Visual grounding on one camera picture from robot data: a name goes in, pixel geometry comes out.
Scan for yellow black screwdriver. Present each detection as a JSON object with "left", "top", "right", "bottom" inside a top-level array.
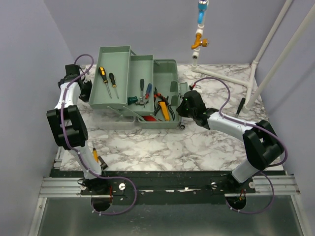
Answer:
[
  {"left": 109, "top": 72, "right": 119, "bottom": 99},
  {"left": 98, "top": 66, "right": 112, "bottom": 98}
]

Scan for orange box cutter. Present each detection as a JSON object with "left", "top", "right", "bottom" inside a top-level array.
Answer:
[{"left": 158, "top": 101, "right": 170, "bottom": 121}]

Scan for orange long nose pliers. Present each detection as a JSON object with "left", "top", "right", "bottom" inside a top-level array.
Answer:
[{"left": 154, "top": 87, "right": 169, "bottom": 109}]

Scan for green tool box clear lid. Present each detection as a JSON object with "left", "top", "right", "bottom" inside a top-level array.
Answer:
[{"left": 89, "top": 46, "right": 188, "bottom": 129}]

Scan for blue handle screwdriver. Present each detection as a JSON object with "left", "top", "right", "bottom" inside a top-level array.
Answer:
[{"left": 144, "top": 83, "right": 153, "bottom": 107}]

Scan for green handle screwdriver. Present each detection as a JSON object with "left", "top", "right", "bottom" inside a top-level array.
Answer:
[{"left": 127, "top": 96, "right": 141, "bottom": 105}]

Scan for small black claw hammer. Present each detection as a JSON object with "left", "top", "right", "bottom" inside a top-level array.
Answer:
[{"left": 135, "top": 79, "right": 147, "bottom": 107}]

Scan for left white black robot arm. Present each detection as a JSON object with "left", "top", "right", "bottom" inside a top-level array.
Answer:
[{"left": 46, "top": 64, "right": 109, "bottom": 194}]

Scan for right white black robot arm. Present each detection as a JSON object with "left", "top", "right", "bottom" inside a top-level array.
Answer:
[{"left": 176, "top": 90, "right": 284, "bottom": 193}]

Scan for silver ratchet wrench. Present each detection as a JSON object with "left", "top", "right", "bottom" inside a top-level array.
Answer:
[{"left": 180, "top": 123, "right": 186, "bottom": 130}]

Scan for white pvc pipe frame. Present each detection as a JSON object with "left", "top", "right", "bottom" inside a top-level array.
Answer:
[{"left": 191, "top": 0, "right": 315, "bottom": 113}]

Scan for aluminium rail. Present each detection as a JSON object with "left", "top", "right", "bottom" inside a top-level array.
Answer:
[{"left": 39, "top": 177, "right": 81, "bottom": 198}]

